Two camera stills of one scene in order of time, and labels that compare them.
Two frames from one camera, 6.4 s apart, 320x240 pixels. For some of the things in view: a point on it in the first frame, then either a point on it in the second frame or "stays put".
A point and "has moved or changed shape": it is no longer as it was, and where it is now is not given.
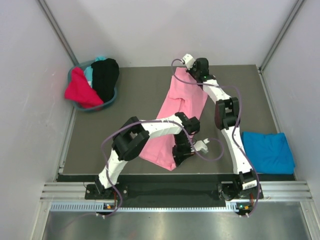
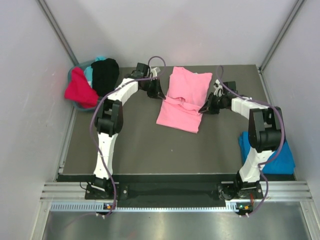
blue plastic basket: x=83 y=65 stays put
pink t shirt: x=186 y=95 has moved or changed shape
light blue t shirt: x=88 y=70 stays put
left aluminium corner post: x=49 y=16 stays put
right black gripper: x=189 y=70 → x=208 y=106
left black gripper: x=178 y=155 → x=157 y=92
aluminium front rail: x=272 y=190 stays put
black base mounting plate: x=154 y=191 stays put
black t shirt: x=105 y=74 stays put
